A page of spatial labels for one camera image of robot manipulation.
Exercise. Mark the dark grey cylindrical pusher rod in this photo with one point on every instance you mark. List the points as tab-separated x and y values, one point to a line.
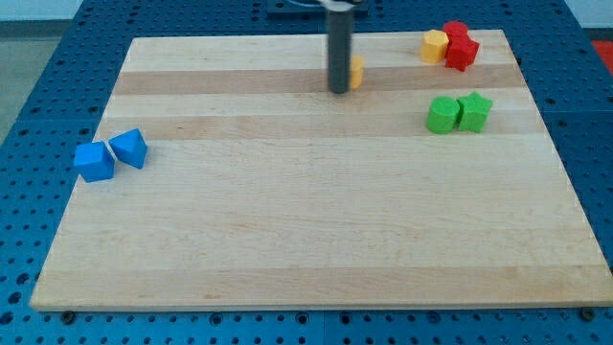
339	50

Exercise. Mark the silver rod mount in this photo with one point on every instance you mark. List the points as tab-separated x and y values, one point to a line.
339	5

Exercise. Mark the yellow heart block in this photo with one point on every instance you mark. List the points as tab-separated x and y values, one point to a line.
356	71

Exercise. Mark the yellow hexagon block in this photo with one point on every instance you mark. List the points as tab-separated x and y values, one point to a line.
433	46

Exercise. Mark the red cylinder block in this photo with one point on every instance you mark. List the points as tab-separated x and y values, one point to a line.
455	29

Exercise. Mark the red star block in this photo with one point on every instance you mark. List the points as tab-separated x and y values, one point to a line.
461	53

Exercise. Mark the green cylinder block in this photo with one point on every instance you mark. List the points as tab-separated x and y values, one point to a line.
443	114

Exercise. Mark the green star block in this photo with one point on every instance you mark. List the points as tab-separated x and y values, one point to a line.
474	112

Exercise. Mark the light wooden board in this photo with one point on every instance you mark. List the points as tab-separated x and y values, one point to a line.
261	190

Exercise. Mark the blue triangle block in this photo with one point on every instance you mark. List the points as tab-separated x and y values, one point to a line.
130	147

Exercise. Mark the blue cube block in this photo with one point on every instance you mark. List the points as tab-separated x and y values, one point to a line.
94	162

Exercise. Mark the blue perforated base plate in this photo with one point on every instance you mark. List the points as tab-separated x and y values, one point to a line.
571	88

